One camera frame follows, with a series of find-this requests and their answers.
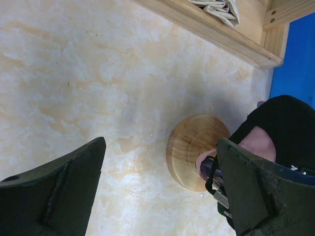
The blue plastic bin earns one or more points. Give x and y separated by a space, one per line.
296 77

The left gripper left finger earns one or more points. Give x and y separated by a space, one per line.
54 199

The beige cloth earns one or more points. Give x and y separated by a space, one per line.
225 10

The wooden hat stand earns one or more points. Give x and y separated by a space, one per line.
193 136

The pink cap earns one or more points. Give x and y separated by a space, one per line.
257 142

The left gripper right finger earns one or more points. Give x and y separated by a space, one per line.
265 199

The black cap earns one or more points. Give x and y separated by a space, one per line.
290 123

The wooden clothes rack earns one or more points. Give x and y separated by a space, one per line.
261 37

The purple cap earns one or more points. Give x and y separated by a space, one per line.
209 168

